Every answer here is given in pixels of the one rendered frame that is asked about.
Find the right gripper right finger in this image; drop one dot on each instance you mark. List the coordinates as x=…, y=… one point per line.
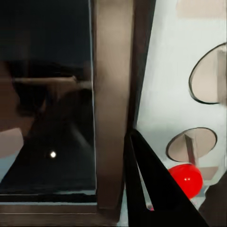
x=172, y=207

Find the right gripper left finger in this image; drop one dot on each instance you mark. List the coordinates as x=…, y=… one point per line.
x=11, y=141

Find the microwave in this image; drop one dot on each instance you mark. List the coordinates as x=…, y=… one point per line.
x=74, y=74

